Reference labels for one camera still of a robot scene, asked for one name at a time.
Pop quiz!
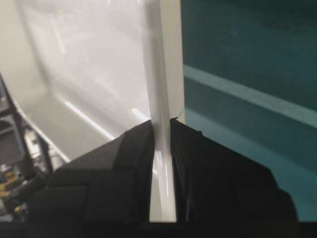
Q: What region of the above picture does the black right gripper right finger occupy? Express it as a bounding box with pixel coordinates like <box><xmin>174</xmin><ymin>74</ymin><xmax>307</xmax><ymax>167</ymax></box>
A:
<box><xmin>170</xmin><ymin>119</ymin><xmax>299</xmax><ymax>238</ymax></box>

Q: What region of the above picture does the light blue tape strip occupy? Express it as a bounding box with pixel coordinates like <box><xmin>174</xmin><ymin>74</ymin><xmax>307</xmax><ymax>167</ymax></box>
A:
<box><xmin>184</xmin><ymin>65</ymin><xmax>317</xmax><ymax>128</ymax></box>

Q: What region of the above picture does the teal green table cloth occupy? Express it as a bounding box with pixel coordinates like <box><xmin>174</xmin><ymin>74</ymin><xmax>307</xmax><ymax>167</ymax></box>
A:
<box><xmin>181</xmin><ymin>0</ymin><xmax>317</xmax><ymax>222</ymax></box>

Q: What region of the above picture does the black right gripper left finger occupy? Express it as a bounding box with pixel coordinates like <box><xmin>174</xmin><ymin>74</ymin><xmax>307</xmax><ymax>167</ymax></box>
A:
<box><xmin>27</xmin><ymin>121</ymin><xmax>154</xmax><ymax>238</ymax></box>

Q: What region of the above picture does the white rectangular plastic tray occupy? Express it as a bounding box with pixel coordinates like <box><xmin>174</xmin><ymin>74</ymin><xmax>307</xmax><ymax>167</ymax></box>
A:
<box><xmin>0</xmin><ymin>0</ymin><xmax>185</xmax><ymax>222</ymax></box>

